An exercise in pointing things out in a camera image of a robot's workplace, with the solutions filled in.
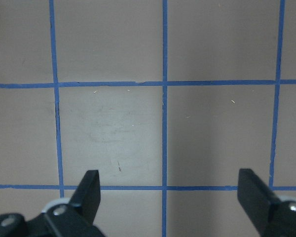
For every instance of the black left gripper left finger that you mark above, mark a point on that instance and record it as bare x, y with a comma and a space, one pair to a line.
64, 217

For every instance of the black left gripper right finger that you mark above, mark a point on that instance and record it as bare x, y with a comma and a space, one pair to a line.
270, 214

